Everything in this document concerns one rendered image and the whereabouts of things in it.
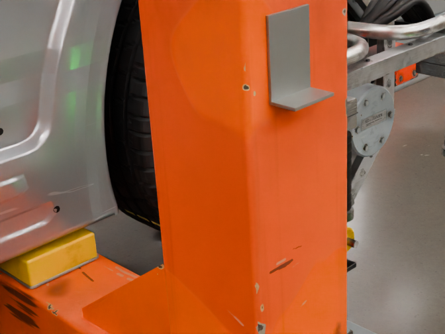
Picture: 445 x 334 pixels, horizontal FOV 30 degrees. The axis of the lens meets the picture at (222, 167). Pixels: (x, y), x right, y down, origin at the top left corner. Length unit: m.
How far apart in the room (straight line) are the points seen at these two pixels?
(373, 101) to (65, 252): 0.58
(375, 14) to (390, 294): 1.22
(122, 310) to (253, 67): 0.49
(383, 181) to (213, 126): 2.50
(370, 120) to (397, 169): 1.96
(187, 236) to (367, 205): 2.20
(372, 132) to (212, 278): 0.63
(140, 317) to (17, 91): 0.39
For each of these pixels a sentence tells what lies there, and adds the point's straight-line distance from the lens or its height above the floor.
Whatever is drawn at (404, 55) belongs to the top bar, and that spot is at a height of 0.97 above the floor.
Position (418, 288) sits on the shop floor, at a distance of 2.63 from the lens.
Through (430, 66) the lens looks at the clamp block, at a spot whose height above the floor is 0.92.
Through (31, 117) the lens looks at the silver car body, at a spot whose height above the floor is 0.95.
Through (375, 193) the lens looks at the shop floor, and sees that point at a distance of 3.22.
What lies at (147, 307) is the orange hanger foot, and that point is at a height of 0.77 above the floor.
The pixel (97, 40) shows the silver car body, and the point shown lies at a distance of 1.33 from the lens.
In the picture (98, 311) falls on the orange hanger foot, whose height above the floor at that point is 0.71.
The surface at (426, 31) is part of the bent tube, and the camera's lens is 1.49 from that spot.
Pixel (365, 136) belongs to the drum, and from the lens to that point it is 1.47.
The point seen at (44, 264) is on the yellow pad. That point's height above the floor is 0.71.
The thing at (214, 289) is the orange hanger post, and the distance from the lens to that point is 0.95.
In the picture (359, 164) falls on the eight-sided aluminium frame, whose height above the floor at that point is 0.68.
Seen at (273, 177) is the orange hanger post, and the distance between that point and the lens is 0.86.
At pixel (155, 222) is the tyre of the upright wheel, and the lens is 1.58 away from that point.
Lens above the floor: 1.36
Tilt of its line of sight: 23 degrees down
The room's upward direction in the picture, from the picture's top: 4 degrees counter-clockwise
